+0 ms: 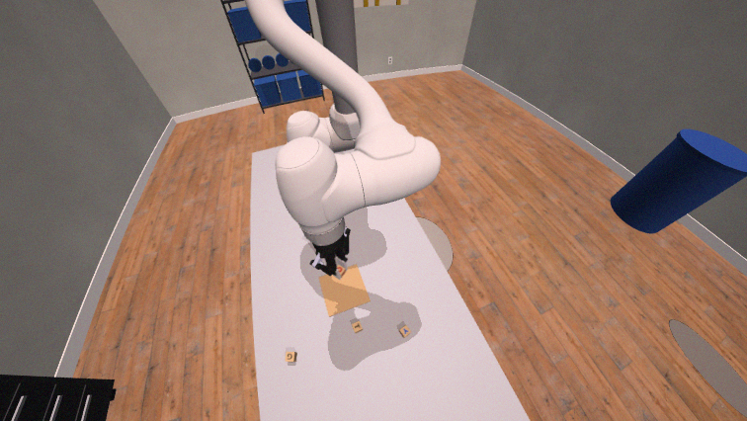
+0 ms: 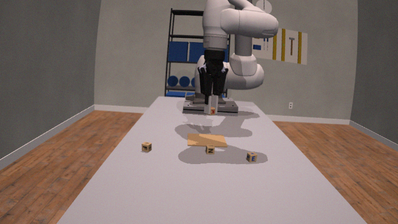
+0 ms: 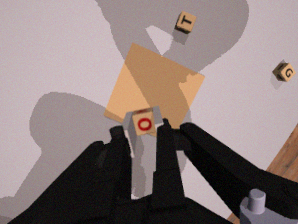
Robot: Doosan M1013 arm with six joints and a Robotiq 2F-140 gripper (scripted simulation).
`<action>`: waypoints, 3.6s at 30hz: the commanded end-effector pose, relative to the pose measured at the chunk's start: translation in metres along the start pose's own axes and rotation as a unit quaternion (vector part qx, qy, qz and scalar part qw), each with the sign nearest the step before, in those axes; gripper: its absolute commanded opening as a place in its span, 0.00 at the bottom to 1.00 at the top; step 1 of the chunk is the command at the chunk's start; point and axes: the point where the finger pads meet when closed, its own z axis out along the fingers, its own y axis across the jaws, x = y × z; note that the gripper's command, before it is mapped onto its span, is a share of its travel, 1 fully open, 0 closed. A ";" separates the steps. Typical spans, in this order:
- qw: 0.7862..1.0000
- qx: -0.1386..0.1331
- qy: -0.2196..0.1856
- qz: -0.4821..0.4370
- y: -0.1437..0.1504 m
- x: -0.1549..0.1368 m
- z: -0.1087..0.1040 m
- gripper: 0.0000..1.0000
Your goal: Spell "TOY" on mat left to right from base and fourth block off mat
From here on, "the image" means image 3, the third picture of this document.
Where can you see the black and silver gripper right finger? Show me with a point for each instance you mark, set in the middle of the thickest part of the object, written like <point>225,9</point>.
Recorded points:
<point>258,196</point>

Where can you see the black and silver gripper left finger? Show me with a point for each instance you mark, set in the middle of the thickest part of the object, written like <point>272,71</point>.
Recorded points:
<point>62,201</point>

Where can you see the tan flat mat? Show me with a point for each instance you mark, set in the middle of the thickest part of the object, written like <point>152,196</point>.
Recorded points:
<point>148,79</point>

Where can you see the tan letter block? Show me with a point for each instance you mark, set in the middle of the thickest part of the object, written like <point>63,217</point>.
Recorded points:
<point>185,22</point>
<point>284,72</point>
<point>143,121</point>

